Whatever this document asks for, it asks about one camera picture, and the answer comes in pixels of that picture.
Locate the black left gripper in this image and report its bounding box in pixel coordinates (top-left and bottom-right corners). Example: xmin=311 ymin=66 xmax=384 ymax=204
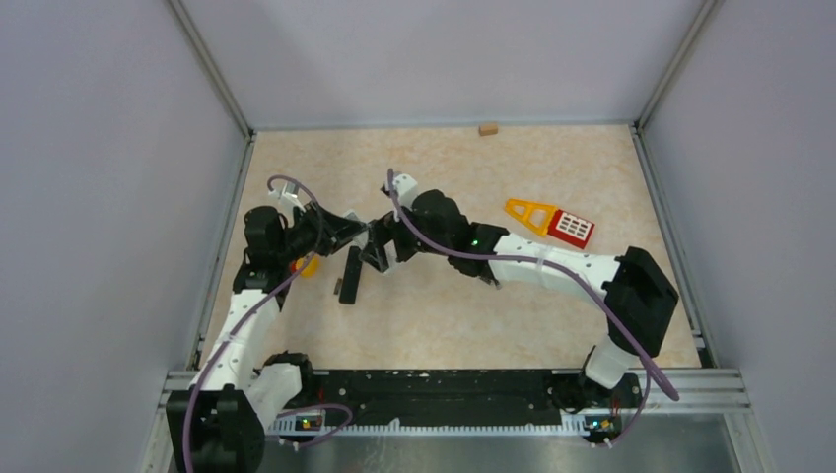
xmin=276 ymin=199 xmax=367 ymax=263

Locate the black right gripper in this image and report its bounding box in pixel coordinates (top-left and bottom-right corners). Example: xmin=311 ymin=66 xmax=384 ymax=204
xmin=361 ymin=195 xmax=453 ymax=272

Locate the white remote control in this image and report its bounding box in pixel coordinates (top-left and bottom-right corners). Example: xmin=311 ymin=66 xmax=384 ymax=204
xmin=343 ymin=210 xmax=371 ymax=233

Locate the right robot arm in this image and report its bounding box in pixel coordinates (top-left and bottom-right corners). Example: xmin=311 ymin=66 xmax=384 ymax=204
xmin=364 ymin=189 xmax=680 ymax=406

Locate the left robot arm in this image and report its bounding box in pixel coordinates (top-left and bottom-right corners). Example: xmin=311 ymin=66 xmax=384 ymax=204
xmin=166 ymin=202 xmax=368 ymax=472

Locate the black remote control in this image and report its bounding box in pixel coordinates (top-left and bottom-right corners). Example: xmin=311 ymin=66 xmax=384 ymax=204
xmin=338 ymin=246 xmax=363 ymax=305

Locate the red and yellow toy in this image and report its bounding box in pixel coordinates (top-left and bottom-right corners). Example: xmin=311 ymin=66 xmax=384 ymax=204
xmin=290 ymin=254 xmax=319 ymax=278

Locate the small wooden block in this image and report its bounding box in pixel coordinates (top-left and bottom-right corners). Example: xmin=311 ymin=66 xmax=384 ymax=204
xmin=477 ymin=123 xmax=499 ymax=137

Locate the red toy window block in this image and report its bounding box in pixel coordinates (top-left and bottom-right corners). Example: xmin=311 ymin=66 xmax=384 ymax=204
xmin=546 ymin=209 xmax=595 ymax=249

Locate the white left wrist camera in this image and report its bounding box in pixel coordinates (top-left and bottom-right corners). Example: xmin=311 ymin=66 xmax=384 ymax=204
xmin=268 ymin=181 xmax=305 ymax=214

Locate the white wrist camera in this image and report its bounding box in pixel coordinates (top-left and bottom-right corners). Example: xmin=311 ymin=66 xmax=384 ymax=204
xmin=268 ymin=181 xmax=305 ymax=214
xmin=392 ymin=172 xmax=421 ymax=209

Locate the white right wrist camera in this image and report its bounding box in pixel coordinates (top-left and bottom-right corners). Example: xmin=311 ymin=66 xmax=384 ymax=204
xmin=392 ymin=172 xmax=421 ymax=209

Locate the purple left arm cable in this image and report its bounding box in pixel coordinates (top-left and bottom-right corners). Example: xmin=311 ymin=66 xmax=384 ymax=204
xmin=181 ymin=174 xmax=355 ymax=473

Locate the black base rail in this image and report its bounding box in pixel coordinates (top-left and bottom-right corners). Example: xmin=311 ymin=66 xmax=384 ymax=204
xmin=291 ymin=370 xmax=642 ymax=428

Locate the aluminium frame rail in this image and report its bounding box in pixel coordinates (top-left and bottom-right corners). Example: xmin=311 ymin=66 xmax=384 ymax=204
xmin=156 ymin=369 xmax=752 ymax=438

